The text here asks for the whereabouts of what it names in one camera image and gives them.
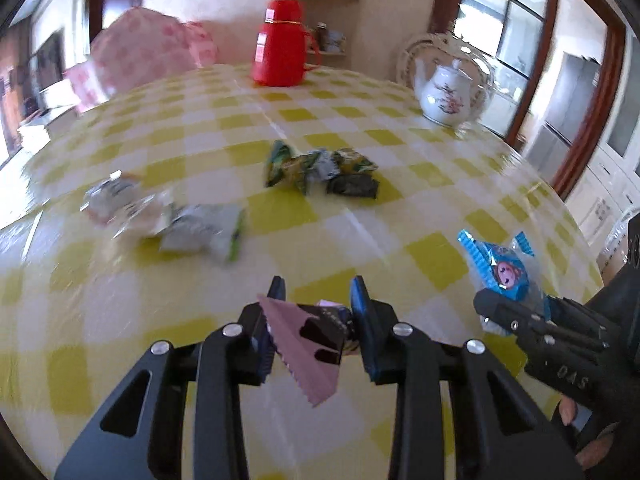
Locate wooden corner shelf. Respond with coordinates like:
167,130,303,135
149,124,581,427
297,0,360,67

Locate red thermos jug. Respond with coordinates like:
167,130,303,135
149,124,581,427
252,0,321,87

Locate black snack packet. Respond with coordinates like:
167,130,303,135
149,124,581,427
326,174,378,200

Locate clear bread packet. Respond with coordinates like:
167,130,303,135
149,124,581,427
114,191,175,237

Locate blue seed snack bag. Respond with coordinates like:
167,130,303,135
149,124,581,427
457,230,551,337

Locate grey candy packet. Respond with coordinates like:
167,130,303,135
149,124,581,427
306,148,340,182

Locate white ornate chair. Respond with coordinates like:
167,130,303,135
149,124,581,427
395,32,496,122

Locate person's right hand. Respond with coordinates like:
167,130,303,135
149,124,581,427
558,396,618,470

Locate pink checkered covered chair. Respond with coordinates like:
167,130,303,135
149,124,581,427
64,8,218,114

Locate wall television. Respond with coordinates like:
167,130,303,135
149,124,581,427
32,29,64,91

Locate white floral teapot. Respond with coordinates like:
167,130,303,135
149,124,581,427
413,58,488,129

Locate pink chocolate snack packet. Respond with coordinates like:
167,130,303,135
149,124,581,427
258,296,359,406

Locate white green snack packet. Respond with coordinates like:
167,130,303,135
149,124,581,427
160,204,244,262

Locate white orange snack packet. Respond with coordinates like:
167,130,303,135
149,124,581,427
79,170,142,226

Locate yellow green candy packet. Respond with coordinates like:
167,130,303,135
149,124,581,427
332,148,378,174

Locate yellow green checkered tablecloth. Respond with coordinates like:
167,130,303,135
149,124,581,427
1,65,602,474

